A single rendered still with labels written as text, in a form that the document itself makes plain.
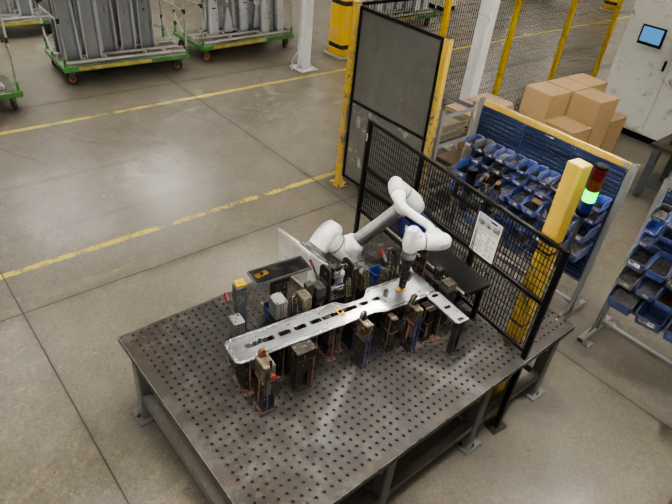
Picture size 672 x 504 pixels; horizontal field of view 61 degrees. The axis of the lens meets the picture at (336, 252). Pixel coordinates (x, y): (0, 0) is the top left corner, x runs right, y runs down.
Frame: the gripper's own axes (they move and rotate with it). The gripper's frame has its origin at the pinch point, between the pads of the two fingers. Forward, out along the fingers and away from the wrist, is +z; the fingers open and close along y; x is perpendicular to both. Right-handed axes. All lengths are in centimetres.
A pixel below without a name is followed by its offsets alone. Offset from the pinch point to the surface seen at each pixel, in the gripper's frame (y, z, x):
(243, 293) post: 30, -5, 95
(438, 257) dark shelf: 12.7, 2.3, -41.4
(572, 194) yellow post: -53, -79, -59
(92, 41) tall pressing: 693, 52, 21
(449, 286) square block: -16.7, -0.5, -24.3
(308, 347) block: -18, 2, 80
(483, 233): -8, -26, -55
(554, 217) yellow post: -48, -61, -58
